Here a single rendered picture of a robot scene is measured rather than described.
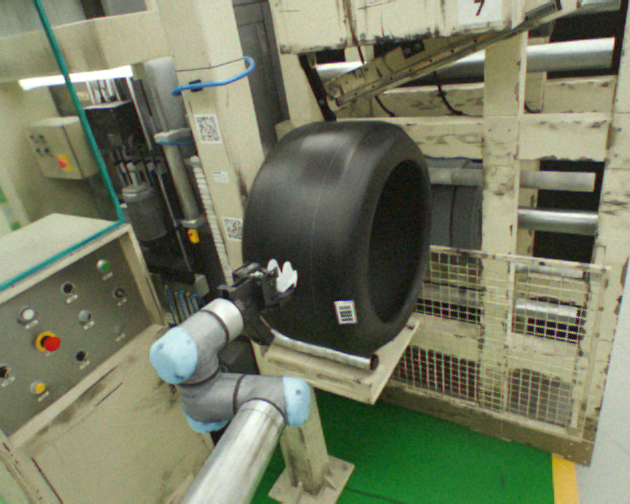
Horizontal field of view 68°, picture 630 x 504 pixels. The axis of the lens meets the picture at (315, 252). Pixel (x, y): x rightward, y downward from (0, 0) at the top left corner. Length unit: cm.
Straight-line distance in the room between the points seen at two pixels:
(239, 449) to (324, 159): 62
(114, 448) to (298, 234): 96
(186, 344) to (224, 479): 22
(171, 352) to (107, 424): 88
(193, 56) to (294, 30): 29
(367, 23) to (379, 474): 169
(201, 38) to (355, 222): 57
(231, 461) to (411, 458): 161
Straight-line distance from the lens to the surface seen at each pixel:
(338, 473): 217
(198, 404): 82
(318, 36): 133
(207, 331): 78
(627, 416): 251
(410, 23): 123
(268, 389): 76
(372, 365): 126
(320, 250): 96
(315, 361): 136
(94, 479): 166
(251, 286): 86
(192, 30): 123
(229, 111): 125
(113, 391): 157
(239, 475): 65
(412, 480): 215
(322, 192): 98
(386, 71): 141
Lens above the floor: 176
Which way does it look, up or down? 28 degrees down
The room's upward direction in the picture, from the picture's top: 10 degrees counter-clockwise
